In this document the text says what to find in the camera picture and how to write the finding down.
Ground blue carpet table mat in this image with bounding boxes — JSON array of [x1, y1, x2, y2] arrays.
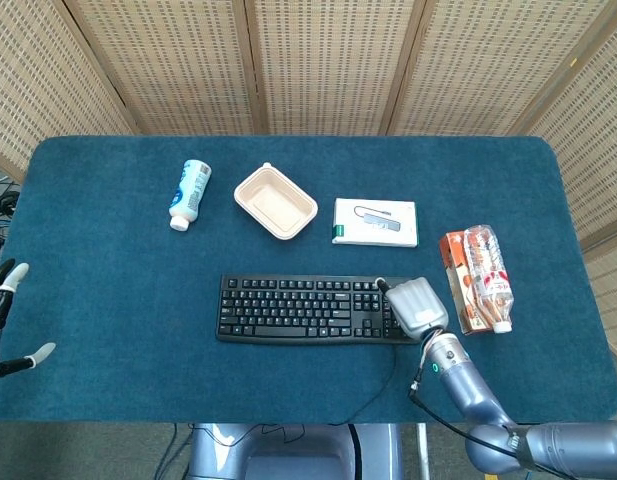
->
[[0, 134, 617, 425]]

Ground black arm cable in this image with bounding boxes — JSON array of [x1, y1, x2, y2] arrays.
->
[[407, 344, 539, 471]]

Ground clear plastic bottle, red label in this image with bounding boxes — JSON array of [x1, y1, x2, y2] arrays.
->
[[462, 224, 515, 334]]

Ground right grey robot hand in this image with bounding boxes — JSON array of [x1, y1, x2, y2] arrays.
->
[[375, 277, 450, 341]]

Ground white usb hub box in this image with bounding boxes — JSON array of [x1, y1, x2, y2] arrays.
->
[[331, 197, 419, 248]]

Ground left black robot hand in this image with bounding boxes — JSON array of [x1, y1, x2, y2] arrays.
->
[[0, 258, 57, 387]]

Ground grey-blue robot torso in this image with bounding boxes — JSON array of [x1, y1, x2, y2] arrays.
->
[[185, 422, 404, 480]]

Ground beige rectangular food container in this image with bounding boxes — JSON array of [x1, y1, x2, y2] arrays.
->
[[233, 161, 319, 241]]

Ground black computer keyboard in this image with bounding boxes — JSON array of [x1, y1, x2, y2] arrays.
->
[[215, 273, 424, 346]]

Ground white table leg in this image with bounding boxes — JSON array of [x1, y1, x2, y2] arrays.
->
[[416, 423, 432, 480]]

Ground white bottle with blue label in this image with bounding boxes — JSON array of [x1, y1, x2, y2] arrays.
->
[[168, 159, 213, 232]]

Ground black floor cables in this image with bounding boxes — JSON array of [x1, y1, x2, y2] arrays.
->
[[0, 164, 20, 261]]

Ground thin black cable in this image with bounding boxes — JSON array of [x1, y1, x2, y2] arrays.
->
[[332, 343, 399, 426]]

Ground woven bamboo folding screen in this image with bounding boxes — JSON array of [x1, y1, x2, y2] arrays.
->
[[0, 0, 617, 371]]

